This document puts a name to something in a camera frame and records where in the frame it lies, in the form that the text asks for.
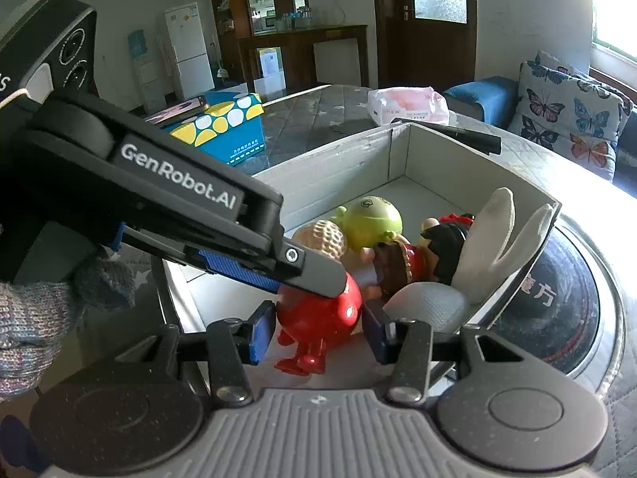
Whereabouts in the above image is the red figure toy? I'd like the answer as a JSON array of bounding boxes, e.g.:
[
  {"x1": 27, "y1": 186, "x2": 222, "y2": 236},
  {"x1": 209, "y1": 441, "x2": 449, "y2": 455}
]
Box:
[{"x1": 275, "y1": 271, "x2": 363, "y2": 375}]

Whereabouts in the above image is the white carton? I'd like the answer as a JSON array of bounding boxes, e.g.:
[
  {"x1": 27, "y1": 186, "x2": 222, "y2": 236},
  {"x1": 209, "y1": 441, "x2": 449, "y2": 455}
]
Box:
[{"x1": 254, "y1": 47, "x2": 287, "y2": 93}]

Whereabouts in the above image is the wooden sideboard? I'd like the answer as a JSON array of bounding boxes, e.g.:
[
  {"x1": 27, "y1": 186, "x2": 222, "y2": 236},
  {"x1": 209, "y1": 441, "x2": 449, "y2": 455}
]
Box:
[{"x1": 236, "y1": 24, "x2": 369, "y2": 95}]

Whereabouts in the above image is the round black induction hob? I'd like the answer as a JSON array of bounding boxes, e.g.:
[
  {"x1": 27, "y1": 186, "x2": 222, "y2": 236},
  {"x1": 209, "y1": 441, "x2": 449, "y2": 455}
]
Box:
[{"x1": 492, "y1": 212, "x2": 625, "y2": 379}]

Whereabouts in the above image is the beige textured doll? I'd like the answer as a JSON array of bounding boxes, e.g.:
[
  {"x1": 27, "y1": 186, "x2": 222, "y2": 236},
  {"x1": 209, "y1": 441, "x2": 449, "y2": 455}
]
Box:
[{"x1": 291, "y1": 219, "x2": 379, "y2": 300}]

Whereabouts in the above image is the green alien toy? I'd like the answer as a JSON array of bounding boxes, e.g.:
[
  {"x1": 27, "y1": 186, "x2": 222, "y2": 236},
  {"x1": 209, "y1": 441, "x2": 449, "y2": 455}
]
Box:
[{"x1": 332, "y1": 196, "x2": 404, "y2": 255}]

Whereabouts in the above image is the grey quilted table cover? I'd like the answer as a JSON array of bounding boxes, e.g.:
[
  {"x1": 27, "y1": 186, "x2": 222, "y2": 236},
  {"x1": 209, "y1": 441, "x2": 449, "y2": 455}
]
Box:
[{"x1": 100, "y1": 84, "x2": 637, "y2": 459}]

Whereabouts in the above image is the brown-haired figure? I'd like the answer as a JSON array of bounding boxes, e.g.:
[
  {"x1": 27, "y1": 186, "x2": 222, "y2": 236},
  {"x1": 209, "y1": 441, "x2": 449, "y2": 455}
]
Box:
[{"x1": 361, "y1": 239, "x2": 441, "y2": 300}]

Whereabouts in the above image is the pink wipes packet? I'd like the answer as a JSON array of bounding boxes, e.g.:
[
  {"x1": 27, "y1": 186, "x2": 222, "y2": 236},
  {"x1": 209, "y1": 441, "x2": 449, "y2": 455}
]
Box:
[{"x1": 367, "y1": 86, "x2": 450, "y2": 126}]

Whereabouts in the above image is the black-haired doll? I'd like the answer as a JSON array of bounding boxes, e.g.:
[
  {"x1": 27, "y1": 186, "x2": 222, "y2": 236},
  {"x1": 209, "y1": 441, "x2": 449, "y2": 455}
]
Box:
[{"x1": 418, "y1": 212, "x2": 476, "y2": 284}]

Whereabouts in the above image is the white refrigerator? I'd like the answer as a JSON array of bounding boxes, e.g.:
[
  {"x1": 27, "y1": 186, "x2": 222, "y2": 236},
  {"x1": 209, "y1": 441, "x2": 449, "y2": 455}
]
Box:
[{"x1": 163, "y1": 2, "x2": 212, "y2": 100}]

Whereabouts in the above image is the butterfly print pillow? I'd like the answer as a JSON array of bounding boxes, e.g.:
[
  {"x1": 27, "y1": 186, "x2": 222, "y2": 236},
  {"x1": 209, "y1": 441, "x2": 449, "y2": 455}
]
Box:
[
  {"x1": 518, "y1": 61, "x2": 623, "y2": 180},
  {"x1": 535, "y1": 51, "x2": 634, "y2": 125}
]

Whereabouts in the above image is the grey cardboard box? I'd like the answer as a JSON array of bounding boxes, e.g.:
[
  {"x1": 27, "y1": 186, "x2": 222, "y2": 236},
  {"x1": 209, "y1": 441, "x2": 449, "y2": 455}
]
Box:
[{"x1": 152, "y1": 122, "x2": 563, "y2": 384}]

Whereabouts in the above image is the smartphone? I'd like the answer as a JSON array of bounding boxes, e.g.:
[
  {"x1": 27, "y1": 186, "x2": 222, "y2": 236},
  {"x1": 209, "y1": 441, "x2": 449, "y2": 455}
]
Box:
[{"x1": 144, "y1": 96, "x2": 209, "y2": 127}]

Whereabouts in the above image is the person's left hand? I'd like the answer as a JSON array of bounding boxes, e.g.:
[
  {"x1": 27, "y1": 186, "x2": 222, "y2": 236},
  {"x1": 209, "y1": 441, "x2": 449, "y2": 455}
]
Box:
[{"x1": 0, "y1": 246, "x2": 136, "y2": 399}]

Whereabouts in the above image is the water dispenser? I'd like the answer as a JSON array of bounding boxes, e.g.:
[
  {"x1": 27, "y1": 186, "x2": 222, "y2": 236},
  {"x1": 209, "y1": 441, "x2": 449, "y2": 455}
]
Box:
[{"x1": 128, "y1": 30, "x2": 170, "y2": 113}]

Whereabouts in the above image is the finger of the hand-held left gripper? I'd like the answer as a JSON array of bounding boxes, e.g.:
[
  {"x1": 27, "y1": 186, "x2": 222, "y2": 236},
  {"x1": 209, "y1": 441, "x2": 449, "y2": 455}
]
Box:
[{"x1": 122, "y1": 224, "x2": 348, "y2": 300}]

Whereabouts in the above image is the black remote stick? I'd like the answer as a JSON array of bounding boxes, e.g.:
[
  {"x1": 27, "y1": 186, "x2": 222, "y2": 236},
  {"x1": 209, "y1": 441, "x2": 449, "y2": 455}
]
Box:
[{"x1": 391, "y1": 117, "x2": 502, "y2": 155}]

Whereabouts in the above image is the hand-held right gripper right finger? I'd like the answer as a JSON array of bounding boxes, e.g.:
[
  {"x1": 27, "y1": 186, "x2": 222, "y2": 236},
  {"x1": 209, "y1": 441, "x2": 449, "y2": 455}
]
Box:
[{"x1": 362, "y1": 304, "x2": 523, "y2": 406}]

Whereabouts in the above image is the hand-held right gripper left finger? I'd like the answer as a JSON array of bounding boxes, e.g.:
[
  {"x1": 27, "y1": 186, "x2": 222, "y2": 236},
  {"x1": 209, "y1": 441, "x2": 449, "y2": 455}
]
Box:
[{"x1": 115, "y1": 301, "x2": 277, "y2": 406}]

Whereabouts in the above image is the blue dotted tissue box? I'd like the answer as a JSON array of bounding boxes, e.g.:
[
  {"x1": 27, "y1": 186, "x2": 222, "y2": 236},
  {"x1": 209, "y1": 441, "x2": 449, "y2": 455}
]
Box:
[{"x1": 169, "y1": 90, "x2": 266, "y2": 166}]

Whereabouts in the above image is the tall wooden glass cabinet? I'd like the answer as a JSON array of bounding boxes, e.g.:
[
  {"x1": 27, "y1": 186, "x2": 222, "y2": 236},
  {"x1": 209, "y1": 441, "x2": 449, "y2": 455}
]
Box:
[{"x1": 206, "y1": 0, "x2": 312, "y2": 83}]

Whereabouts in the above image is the white rabbit plush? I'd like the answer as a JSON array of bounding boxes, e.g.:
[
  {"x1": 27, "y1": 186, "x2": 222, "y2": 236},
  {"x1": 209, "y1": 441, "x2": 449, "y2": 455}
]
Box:
[{"x1": 383, "y1": 188, "x2": 554, "y2": 337}]

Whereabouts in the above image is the window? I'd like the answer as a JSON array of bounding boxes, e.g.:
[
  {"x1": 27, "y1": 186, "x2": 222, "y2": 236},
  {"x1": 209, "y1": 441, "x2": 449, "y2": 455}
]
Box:
[{"x1": 590, "y1": 0, "x2": 637, "y2": 61}]

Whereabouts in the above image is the blue sofa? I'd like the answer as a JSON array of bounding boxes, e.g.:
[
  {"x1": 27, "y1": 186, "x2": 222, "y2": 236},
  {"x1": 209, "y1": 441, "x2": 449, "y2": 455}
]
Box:
[{"x1": 443, "y1": 76, "x2": 521, "y2": 125}]

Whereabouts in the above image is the dark wooden door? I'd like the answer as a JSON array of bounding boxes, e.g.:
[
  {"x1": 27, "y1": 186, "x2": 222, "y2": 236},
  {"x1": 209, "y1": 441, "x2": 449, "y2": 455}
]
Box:
[{"x1": 371, "y1": 0, "x2": 479, "y2": 88}]

